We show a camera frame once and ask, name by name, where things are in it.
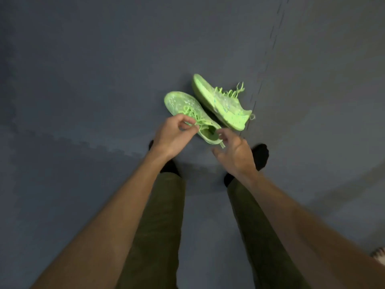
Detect person's right hand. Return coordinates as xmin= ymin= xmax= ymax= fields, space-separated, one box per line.
xmin=212 ymin=128 xmax=260 ymax=181

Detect person's left hand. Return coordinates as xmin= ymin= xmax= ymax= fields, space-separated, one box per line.
xmin=149 ymin=114 xmax=201 ymax=161

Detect neon green speckled sneaker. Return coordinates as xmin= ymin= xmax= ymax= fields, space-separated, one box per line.
xmin=192 ymin=73 xmax=255 ymax=131
xmin=164 ymin=91 xmax=226 ymax=148

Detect person's left forearm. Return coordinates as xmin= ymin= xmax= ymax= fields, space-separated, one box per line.
xmin=30 ymin=149 xmax=172 ymax=289

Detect person's right forearm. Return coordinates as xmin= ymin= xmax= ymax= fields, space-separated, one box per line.
xmin=239 ymin=171 xmax=385 ymax=289

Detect black sock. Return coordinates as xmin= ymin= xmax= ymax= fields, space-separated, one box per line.
xmin=149 ymin=140 xmax=181 ymax=178
xmin=224 ymin=143 xmax=270 ymax=188

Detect olive green trousers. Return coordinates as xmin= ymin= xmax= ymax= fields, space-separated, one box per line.
xmin=116 ymin=171 xmax=312 ymax=289

